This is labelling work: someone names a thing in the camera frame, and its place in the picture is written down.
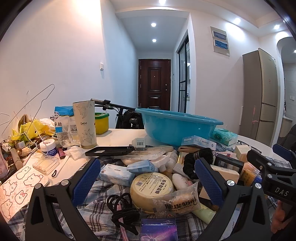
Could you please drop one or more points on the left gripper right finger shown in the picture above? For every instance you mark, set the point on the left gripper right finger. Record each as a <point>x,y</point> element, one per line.
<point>253,220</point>

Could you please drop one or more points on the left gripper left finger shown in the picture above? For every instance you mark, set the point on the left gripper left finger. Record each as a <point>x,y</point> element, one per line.
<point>42,222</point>

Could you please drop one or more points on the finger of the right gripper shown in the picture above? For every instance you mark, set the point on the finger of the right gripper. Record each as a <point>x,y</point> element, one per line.
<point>257,160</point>
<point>288,155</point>

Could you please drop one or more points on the round cream jar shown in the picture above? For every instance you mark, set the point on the round cream jar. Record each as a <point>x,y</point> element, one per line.
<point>147,186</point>

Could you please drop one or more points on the black square box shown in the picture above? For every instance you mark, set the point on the black square box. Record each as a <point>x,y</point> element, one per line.
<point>228,163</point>

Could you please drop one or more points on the blue Raison box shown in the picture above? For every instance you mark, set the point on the blue Raison box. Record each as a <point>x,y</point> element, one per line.
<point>198,142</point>

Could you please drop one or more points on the right hand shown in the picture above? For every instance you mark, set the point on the right hand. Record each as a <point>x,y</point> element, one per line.
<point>278,217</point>

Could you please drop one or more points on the black eyeglasses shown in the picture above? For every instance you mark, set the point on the black eyeglasses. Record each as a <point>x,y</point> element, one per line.
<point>251,147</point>

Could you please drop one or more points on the bear sticker sheet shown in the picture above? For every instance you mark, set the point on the bear sticker sheet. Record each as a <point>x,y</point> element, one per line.
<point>17,190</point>

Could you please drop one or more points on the green tissue pack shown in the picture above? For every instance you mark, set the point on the green tissue pack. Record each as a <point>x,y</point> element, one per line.
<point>224,136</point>

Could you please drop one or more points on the beige refrigerator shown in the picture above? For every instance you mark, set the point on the beige refrigerator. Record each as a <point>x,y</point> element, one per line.
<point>260,99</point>

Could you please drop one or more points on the clear plastic case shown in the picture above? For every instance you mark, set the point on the clear plastic case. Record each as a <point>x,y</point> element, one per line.
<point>46,164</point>

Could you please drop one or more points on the blue plaid shirt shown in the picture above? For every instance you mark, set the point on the blue plaid shirt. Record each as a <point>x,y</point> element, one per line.
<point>97,215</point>

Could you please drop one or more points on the white blue jar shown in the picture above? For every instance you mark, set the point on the white blue jar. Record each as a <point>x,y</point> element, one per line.
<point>48,147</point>

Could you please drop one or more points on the purple galaxy box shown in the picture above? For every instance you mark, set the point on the purple galaxy box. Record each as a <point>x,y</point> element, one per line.
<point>158,229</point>

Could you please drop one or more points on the blue white tissue pack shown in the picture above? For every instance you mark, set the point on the blue white tissue pack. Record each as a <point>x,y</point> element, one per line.
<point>116,174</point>

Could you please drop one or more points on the black phone case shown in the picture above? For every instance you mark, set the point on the black phone case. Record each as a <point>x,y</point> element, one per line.
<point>109,151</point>

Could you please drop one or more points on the blue plastic basin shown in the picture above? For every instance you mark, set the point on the blue plastic basin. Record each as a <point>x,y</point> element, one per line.
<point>170,127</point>

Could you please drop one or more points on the yellow plastic bag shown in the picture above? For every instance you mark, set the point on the yellow plastic bag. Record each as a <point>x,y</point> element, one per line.
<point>32,130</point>

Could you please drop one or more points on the blue white pouch bag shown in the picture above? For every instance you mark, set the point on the blue white pouch bag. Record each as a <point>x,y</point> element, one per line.
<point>62,116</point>

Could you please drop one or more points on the white floral tumbler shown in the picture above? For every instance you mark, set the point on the white floral tumbler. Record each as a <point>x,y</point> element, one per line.
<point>84,114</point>

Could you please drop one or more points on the yellow tub green lid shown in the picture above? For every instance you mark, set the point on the yellow tub green lid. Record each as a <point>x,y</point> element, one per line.
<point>101,123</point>

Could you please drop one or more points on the small barcode box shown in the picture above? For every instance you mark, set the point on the small barcode box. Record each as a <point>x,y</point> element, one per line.
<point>138,143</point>

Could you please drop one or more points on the dark wooden door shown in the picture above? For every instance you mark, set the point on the dark wooden door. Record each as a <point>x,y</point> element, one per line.
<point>154,83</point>

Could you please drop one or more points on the wire clothes hanger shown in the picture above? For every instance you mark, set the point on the wire clothes hanger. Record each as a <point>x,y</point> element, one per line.
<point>32,107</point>

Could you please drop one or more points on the wall electrical panel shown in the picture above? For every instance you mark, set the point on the wall electrical panel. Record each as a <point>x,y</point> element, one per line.
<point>220,41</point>

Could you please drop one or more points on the black scooter handlebar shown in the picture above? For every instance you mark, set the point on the black scooter handlebar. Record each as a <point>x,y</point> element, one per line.
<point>127,117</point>

